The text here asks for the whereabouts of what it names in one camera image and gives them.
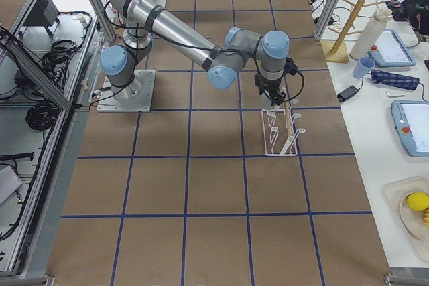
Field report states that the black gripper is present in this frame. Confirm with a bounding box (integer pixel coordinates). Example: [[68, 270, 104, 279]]
[[254, 72, 286, 105]]

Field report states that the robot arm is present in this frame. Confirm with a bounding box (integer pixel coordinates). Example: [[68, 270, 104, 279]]
[[109, 0, 292, 105]]

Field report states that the blue cup on desk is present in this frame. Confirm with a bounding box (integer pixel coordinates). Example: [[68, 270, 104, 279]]
[[352, 57, 375, 79]]

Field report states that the black power adapter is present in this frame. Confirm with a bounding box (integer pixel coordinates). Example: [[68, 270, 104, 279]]
[[336, 86, 359, 103]]

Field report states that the wooden mug tree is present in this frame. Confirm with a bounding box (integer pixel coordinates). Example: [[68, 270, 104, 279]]
[[321, 0, 379, 63]]

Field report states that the white bottle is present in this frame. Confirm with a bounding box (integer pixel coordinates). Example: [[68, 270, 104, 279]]
[[349, 9, 393, 60]]

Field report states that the teach pendant upper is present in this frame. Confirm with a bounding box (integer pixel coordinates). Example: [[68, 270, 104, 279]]
[[368, 29, 416, 67]]

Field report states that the teach pendant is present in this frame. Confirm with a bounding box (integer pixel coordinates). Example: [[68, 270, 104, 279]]
[[368, 29, 416, 67], [391, 100, 428, 157]]

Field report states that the plaid blue cloth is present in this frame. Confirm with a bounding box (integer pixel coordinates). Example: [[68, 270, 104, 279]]
[[370, 70, 420, 91]]

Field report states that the teach pendant lower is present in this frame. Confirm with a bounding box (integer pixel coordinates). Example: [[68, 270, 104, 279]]
[[391, 100, 428, 157]]

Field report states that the yellow lemon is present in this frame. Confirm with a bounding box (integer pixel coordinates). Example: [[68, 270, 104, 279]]
[[406, 192, 429, 211]]

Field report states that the beige tray with plate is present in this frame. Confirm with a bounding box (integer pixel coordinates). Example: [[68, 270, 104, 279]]
[[383, 176, 428, 263]]

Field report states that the white wire cup rack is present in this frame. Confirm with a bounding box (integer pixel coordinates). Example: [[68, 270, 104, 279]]
[[261, 98, 306, 157]]

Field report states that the aluminium frame post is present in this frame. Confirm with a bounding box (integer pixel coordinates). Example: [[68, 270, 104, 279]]
[[314, 0, 356, 41]]

